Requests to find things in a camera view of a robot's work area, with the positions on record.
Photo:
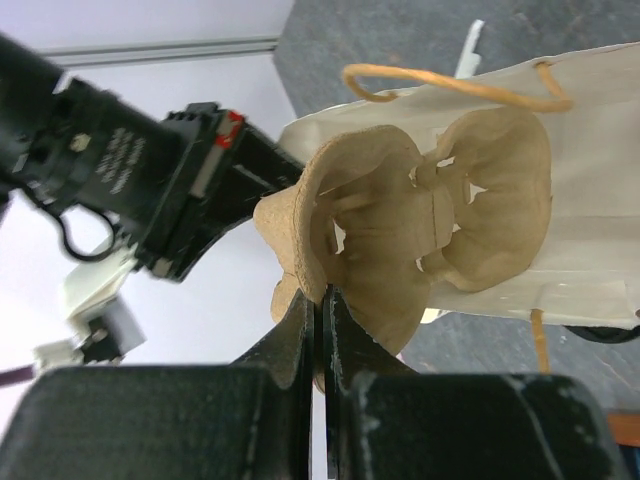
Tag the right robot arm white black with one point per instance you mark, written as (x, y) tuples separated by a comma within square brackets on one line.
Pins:
[(75, 145)]

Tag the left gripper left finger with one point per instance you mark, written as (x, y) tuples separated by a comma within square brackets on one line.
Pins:
[(250, 419)]

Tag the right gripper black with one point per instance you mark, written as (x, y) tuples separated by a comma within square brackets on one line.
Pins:
[(228, 165)]

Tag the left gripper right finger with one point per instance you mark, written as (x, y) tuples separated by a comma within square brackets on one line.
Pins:
[(387, 421)]

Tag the orange wooden compartment tray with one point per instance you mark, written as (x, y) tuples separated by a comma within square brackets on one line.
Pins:
[(625, 427)]

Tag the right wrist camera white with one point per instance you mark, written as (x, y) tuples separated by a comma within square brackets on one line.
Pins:
[(103, 327)]

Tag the brown paper bag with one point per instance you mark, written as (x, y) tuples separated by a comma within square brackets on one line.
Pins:
[(586, 272)]

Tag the white stir stick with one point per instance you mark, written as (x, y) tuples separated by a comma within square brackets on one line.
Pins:
[(469, 59)]

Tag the cardboard cup carrier tray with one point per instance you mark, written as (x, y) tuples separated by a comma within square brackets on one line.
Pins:
[(385, 222)]

